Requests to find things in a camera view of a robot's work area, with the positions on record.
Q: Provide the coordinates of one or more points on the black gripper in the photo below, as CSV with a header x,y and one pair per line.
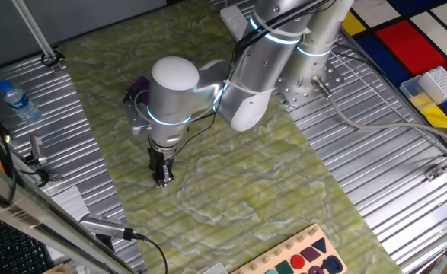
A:
x,y
157,161

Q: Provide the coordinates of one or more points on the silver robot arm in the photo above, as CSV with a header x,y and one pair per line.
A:
x,y
173,95

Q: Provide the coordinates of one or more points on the purple pipette tip rack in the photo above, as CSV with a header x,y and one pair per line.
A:
x,y
139,85

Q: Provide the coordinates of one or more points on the white pipette tip box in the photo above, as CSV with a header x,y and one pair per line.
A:
x,y
440,84

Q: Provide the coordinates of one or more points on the green marble pattern mat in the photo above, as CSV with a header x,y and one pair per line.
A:
x,y
227,171

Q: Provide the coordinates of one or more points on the clear plastic container corner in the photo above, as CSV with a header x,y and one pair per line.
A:
x,y
215,269

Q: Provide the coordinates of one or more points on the wooden shape puzzle board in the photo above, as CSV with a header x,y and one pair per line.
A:
x,y
284,249

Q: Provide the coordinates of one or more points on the green square puzzle piece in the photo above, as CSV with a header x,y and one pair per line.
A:
x,y
284,268

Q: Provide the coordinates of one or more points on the metal robot mounting plate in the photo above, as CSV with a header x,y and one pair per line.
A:
x,y
295,95

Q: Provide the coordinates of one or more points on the red circle puzzle piece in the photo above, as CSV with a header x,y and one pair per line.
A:
x,y
298,262

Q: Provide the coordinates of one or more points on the clear water bottle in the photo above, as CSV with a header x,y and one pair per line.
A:
x,y
19,102

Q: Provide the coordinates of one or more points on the black keyboard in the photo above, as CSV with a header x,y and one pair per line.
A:
x,y
17,251

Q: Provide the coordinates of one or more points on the purple square puzzle piece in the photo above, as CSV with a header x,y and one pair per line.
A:
x,y
310,254

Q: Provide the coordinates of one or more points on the white power strip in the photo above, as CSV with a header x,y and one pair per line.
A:
x,y
234,21

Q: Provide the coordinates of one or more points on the blue triangle puzzle piece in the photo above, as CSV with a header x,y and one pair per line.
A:
x,y
320,244

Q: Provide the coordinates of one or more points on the metal pole stand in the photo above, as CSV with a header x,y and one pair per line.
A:
x,y
36,34

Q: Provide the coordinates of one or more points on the clear plastic box lid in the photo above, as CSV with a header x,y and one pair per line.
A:
x,y
417,97

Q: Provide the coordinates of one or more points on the colourful block pattern mat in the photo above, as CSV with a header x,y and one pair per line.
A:
x,y
409,45

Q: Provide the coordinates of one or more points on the silver depth camera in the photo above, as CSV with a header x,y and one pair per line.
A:
x,y
101,225

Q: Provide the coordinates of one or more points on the aluminium frame beam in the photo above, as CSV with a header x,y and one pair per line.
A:
x,y
36,213

